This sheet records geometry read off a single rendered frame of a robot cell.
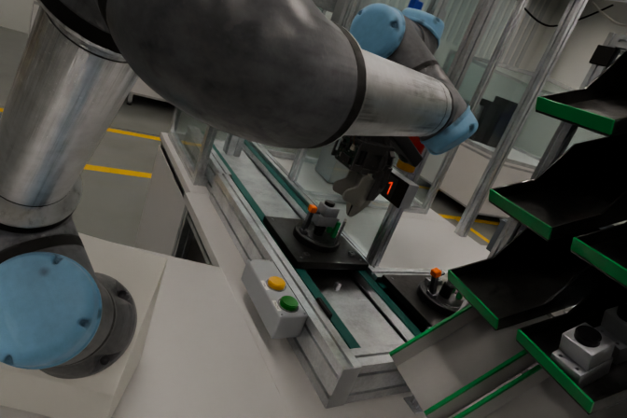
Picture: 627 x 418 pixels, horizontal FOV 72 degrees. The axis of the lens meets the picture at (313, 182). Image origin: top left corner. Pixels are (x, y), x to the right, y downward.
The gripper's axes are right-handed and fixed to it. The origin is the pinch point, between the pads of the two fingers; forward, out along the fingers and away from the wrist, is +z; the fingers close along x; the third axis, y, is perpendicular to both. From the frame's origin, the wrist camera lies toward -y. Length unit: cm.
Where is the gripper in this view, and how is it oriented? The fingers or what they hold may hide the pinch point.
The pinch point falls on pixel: (355, 210)
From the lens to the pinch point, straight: 80.7
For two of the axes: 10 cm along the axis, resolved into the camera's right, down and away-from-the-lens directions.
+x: 4.4, 4.3, -7.8
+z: -3.3, 8.9, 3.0
